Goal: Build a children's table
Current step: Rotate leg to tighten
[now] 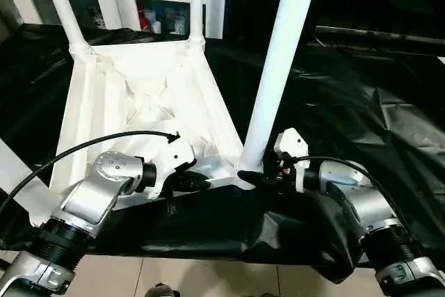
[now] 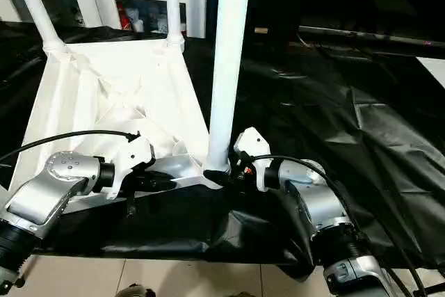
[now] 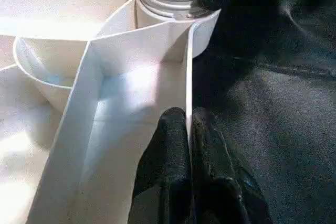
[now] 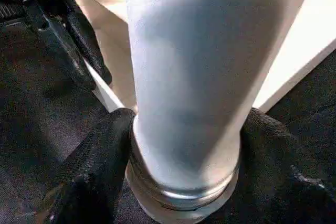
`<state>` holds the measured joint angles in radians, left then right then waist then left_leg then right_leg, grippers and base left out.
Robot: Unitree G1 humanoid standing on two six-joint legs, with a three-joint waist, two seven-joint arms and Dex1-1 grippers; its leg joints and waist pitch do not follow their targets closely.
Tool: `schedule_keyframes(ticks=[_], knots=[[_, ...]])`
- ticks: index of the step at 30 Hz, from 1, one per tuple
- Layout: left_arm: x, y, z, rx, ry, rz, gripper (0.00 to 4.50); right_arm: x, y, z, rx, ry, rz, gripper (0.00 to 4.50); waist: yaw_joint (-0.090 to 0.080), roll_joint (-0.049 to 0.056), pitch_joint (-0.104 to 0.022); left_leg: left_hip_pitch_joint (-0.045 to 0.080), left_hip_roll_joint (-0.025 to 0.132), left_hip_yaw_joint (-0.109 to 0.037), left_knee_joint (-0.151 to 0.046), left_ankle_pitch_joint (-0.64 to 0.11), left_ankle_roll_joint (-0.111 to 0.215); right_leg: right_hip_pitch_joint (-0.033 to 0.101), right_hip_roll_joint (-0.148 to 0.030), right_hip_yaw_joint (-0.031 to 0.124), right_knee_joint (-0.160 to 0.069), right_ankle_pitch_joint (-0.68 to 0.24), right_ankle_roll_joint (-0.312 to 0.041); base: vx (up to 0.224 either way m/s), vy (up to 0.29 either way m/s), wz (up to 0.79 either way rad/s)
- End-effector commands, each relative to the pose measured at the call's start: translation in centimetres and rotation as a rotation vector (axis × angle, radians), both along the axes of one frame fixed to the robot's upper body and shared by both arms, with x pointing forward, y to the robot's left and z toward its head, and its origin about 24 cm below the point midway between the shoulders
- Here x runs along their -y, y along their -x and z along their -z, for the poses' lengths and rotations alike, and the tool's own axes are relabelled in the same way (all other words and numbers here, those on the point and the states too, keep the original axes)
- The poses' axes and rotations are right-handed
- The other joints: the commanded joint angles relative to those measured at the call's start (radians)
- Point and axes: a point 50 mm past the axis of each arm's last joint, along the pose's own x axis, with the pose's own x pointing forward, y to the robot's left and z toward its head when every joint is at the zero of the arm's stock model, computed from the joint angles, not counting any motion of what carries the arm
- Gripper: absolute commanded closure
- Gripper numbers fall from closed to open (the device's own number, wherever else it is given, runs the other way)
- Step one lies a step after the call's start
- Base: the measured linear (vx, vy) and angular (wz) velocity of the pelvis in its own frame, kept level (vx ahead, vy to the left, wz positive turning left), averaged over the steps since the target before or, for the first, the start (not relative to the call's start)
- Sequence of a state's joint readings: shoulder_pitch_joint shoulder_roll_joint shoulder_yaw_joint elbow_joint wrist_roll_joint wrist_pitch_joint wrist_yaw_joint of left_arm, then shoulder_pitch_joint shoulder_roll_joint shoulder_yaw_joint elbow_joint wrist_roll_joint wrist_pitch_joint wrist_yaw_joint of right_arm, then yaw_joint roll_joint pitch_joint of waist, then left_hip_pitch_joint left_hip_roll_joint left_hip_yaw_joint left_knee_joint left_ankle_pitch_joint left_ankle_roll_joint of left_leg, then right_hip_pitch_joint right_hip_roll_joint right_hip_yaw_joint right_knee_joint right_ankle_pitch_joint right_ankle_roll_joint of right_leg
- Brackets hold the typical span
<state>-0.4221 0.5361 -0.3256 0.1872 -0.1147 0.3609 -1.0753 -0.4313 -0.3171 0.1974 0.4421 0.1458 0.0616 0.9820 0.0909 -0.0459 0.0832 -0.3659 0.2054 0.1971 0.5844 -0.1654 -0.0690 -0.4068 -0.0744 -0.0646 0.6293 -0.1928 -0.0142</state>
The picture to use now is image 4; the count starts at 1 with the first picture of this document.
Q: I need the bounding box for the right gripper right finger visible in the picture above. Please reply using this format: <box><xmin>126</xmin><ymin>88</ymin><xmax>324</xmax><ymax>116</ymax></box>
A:
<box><xmin>210</xmin><ymin>108</ymin><xmax>336</xmax><ymax>224</ymax></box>

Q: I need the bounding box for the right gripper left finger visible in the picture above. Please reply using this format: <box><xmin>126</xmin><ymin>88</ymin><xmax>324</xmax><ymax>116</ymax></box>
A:
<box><xmin>34</xmin><ymin>108</ymin><xmax>137</xmax><ymax>224</ymax></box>

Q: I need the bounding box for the white plastic table leg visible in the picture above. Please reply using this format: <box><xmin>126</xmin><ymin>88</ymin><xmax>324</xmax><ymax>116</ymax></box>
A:
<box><xmin>121</xmin><ymin>0</ymin><xmax>319</xmax><ymax>209</ymax></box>

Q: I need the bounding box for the white plastic table top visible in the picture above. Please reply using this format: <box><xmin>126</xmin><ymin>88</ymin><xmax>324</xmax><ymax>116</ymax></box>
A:
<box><xmin>68</xmin><ymin>0</ymin><xmax>336</xmax><ymax>224</ymax></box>

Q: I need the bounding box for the black mat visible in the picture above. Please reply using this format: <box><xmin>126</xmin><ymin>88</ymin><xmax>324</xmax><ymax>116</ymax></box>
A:
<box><xmin>0</xmin><ymin>4</ymin><xmax>336</xmax><ymax>224</ymax></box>

